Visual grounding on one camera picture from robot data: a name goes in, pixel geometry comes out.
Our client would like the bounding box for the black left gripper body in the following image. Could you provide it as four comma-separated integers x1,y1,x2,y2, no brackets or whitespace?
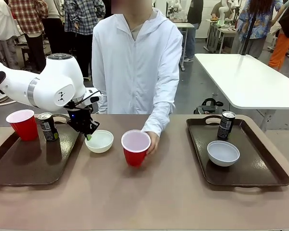
67,107,93,133

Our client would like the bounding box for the cream white bowl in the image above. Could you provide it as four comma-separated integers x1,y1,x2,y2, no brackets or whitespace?
84,129,114,154

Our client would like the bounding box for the black drink can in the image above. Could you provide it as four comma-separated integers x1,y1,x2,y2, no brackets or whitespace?
37,112,59,142
218,111,236,140

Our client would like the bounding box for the red plastic cup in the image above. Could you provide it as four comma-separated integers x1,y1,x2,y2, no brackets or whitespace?
121,129,152,167
6,109,39,142

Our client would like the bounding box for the grey white bowl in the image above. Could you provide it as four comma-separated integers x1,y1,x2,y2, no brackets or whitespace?
207,140,240,167

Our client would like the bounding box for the person's right forearm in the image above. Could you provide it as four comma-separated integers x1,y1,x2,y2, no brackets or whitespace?
93,81,109,115

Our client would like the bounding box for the person's left forearm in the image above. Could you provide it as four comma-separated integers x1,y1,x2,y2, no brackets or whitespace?
143,101,176,138

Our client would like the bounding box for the person's left hand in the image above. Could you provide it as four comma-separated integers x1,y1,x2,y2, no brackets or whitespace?
141,131,161,157

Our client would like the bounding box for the person in white hoodie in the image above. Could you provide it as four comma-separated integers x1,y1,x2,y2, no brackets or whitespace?
91,0,184,139

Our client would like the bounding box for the brown plastic tray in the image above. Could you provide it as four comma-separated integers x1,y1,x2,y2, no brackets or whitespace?
185,115,289,188
0,115,85,186

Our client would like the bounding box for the dark stool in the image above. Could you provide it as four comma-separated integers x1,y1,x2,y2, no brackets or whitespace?
20,47,32,70

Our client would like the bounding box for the bystander in blue plaid shirt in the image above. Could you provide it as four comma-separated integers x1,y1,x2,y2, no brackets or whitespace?
64,0,105,78

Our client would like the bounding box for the bystander in red plaid shirt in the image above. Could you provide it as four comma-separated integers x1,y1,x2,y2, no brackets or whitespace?
8,0,49,73

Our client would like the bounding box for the black bulky device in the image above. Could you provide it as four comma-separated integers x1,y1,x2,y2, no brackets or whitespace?
194,98,224,115

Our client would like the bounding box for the bystander in white top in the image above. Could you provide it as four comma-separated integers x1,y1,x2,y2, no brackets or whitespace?
0,0,21,68

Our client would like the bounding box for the grey background table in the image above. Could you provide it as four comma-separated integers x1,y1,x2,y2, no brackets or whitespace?
174,22,195,72

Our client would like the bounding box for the bystander in black clothes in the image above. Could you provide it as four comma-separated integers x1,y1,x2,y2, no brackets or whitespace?
184,0,204,63

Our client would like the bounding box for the large white table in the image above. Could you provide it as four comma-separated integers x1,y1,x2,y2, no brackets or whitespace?
194,53,289,132

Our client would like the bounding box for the background work desk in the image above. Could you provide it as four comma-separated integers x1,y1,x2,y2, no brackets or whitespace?
205,18,238,54

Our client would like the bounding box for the bystander in blue floral shirt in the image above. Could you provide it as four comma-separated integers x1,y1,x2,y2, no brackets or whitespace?
232,0,284,59

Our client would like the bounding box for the bystander in orange trousers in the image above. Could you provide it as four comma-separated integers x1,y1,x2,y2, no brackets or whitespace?
268,0,289,71

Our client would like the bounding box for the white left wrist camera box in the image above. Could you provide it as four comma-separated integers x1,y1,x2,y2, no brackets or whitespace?
83,88,103,106

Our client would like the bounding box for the black camera pole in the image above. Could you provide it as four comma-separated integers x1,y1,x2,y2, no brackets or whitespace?
240,0,258,55

